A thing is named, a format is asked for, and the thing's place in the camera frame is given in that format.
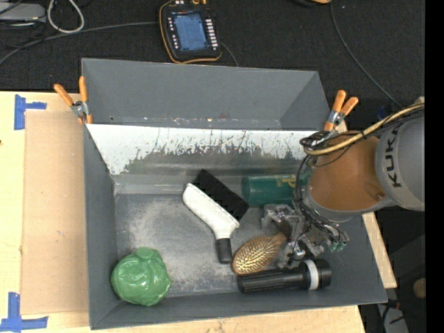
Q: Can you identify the wooden hairbrush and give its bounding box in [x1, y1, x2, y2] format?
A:
[231, 232, 289, 277]

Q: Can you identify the pale grey metal gripper finger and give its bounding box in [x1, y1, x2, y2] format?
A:
[275, 241, 298, 270]
[304, 234, 330, 257]

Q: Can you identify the brown cardboard board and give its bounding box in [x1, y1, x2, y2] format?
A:
[19, 110, 92, 317]

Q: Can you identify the dark green can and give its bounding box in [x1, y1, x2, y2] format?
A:
[241, 173, 310, 208]

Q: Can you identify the green toy cabbage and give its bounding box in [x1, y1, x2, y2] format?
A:
[110, 246, 173, 307]

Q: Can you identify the black flashlight with white ring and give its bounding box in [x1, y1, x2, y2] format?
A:
[236, 258, 334, 294]

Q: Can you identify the grey metal bin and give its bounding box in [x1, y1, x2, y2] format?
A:
[80, 58, 389, 330]

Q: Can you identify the white brush with black bristles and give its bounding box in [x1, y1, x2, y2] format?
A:
[182, 169, 250, 265]

